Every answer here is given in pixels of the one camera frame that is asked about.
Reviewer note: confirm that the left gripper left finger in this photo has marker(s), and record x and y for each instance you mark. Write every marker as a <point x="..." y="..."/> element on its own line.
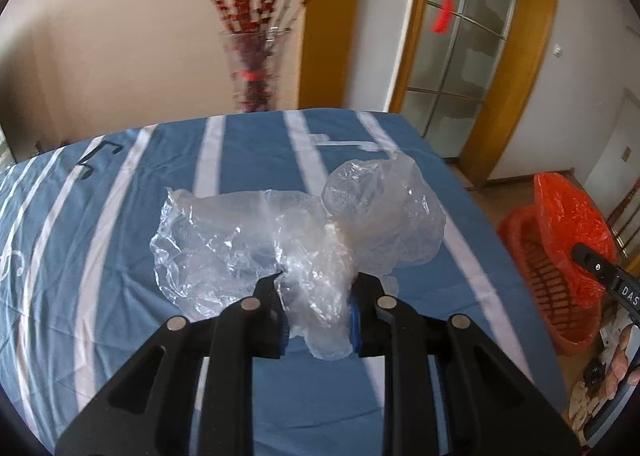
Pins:
<point x="188" y="389"/>

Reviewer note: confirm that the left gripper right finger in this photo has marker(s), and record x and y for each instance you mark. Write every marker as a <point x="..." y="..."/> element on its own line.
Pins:
<point x="448" y="387"/>

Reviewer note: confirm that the clear plastic bag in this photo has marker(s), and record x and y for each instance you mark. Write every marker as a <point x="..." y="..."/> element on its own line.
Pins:
<point x="370" y="217"/>

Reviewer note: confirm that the red trash basket with liner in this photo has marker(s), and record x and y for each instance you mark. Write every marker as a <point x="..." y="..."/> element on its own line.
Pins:
<point x="540" y="238"/>

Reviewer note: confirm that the blue white striped tablecloth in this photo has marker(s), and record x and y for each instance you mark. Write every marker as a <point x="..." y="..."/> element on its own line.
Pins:
<point x="78" y="292"/>

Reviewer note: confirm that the frosted glass sliding door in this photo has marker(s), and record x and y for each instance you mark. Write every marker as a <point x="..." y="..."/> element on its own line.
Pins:
<point x="465" y="91"/>

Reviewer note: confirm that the glass vase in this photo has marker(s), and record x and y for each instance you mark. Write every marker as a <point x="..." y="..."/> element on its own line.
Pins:
<point x="255" y="61"/>

